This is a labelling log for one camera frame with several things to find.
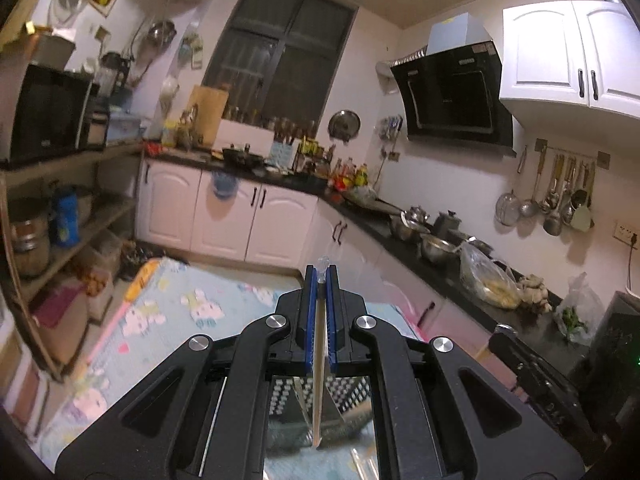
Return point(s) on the row of hanging kitchen utensils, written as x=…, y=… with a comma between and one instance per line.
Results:
x=555, y=200

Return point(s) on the dark pot lid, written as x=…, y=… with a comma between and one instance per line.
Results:
x=345, y=125

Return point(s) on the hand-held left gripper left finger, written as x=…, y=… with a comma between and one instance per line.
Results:
x=311, y=310

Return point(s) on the row of condiment bottles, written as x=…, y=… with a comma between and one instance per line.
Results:
x=350, y=175

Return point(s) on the small black appliance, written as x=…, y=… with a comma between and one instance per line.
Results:
x=94, y=130

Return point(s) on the wall socket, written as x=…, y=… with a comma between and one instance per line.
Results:
x=625, y=232

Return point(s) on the black wok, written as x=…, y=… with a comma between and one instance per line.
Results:
x=242, y=156

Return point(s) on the metal utensil rail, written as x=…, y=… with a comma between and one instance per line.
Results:
x=541, y=145

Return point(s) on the black range hood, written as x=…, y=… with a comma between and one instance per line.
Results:
x=450, y=95

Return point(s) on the blue knife block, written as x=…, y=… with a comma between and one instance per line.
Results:
x=282, y=156

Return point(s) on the black countertop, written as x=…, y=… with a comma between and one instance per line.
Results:
x=295, y=182

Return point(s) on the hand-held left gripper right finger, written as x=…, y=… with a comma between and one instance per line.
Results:
x=331, y=320

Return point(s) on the dark window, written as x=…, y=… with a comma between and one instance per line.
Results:
x=280, y=60

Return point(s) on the row of spice jars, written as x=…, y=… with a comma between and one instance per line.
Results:
x=260, y=120

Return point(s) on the blue container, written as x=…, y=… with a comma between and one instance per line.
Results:
x=66, y=217

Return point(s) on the rectangular wooden cutting board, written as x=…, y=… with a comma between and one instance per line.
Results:
x=210, y=115

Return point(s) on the clear plastic bag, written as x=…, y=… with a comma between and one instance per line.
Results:
x=487, y=280

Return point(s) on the small steel pot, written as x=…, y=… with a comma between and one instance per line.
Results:
x=447, y=222

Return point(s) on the storage shelf rack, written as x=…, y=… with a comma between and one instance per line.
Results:
x=100, y=227

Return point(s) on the black microwave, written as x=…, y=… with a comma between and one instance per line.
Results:
x=45, y=115

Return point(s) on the hanging steel bowl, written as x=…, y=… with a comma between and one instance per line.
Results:
x=161, y=34

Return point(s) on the white plastic bag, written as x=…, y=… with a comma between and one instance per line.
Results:
x=580, y=305

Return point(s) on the brown lumpy produce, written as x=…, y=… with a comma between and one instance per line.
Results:
x=535, y=292

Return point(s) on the dark grey kitchen appliance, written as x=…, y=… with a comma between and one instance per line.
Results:
x=615, y=340

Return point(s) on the clear plastic container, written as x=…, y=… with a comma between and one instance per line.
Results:
x=125, y=127

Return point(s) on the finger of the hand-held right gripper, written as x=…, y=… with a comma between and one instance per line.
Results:
x=507, y=342

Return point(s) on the blue hanging bag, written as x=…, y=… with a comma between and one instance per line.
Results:
x=225, y=184

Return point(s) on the steel mixing bowl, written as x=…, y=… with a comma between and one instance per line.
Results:
x=440, y=250

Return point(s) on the grey box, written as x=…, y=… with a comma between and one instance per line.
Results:
x=52, y=50

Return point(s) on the white base cabinets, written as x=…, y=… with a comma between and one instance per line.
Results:
x=225, y=220

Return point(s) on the steel pot with lid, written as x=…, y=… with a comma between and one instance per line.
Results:
x=407, y=227

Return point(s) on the plastic-wrapped wooden chopstick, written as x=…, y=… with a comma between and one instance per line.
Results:
x=318, y=360

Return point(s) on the white upper cabinet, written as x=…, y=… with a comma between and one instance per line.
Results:
x=545, y=50

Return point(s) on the cartoon cat printed blanket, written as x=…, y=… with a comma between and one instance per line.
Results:
x=165, y=320

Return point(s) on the large steel pot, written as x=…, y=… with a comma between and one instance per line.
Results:
x=30, y=245

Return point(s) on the blender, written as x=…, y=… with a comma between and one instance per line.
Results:
x=112, y=75

